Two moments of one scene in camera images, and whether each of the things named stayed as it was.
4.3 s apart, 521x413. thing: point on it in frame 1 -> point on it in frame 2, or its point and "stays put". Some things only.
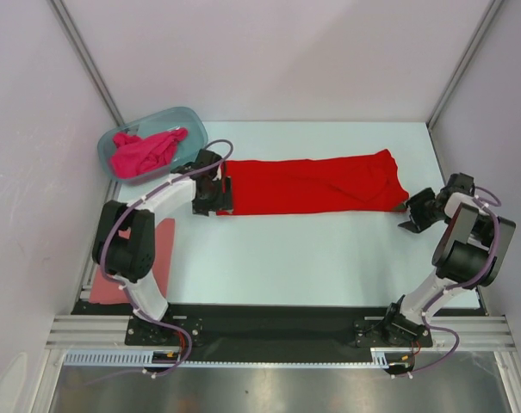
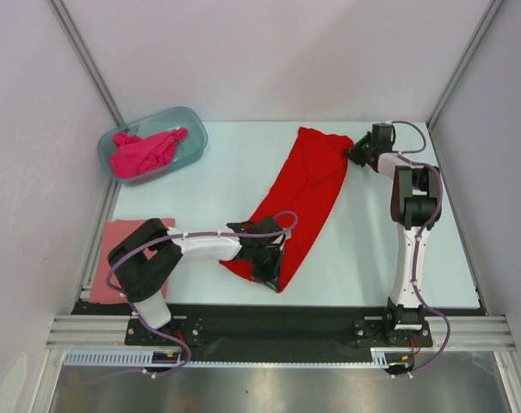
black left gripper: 202,208 -> 269,276
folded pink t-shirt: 106,291 stays put
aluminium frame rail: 89,332 stays put
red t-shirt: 368,182 -> 307,190
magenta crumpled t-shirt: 134,157 stays put
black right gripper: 416,202 -> 354,152
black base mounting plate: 276,333 stays put
